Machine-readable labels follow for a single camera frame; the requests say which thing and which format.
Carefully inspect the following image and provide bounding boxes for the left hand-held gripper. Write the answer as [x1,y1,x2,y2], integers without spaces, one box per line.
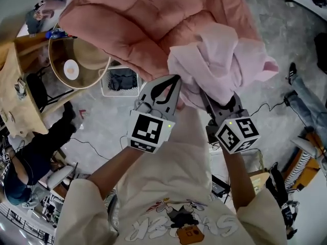
[127,75,182,154]

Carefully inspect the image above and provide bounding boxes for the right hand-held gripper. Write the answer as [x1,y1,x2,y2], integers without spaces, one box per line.
[200,92,261,155]

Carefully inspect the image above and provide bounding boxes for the light pink garment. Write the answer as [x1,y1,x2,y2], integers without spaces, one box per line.
[167,24,279,111]

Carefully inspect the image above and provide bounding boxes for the pink quilted cushion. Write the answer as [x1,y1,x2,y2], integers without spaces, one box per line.
[58,0,261,83]

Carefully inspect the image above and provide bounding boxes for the person's right forearm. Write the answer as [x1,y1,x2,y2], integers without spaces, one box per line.
[223,149,256,211]

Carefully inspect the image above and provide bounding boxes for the person's left forearm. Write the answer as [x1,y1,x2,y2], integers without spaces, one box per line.
[88,146,146,201]

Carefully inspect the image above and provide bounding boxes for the dark clothes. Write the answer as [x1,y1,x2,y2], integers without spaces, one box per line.
[108,73,138,91]

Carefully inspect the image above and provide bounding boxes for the person's cream trousers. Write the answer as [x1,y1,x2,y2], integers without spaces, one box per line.
[163,106,213,183]

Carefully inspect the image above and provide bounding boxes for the white plastic laundry basket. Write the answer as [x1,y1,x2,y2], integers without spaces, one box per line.
[99,65,141,97]

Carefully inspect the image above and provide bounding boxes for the round glass wooden-rim table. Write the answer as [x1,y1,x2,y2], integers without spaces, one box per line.
[48,33,112,90]

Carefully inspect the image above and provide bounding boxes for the small white plate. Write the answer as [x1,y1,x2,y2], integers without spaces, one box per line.
[63,59,79,80]

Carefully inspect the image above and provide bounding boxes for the orange striped seat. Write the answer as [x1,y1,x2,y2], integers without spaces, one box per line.
[283,133,327,191]

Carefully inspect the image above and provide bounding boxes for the person's cream printed t-shirt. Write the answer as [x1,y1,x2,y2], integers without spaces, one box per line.
[55,141,289,245]

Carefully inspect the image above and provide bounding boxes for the blue plastic water bottle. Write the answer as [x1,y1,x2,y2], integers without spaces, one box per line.
[45,29,67,39]

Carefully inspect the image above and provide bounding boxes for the black chair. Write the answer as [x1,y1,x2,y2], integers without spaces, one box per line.
[26,72,75,112]

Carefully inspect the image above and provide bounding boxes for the grey device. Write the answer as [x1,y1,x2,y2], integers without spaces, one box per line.
[14,78,28,101]

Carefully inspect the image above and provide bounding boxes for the light wooden desk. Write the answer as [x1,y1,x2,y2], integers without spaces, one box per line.
[0,41,49,137]

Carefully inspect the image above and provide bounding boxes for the black cable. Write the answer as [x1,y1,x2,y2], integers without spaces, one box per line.
[249,100,311,127]

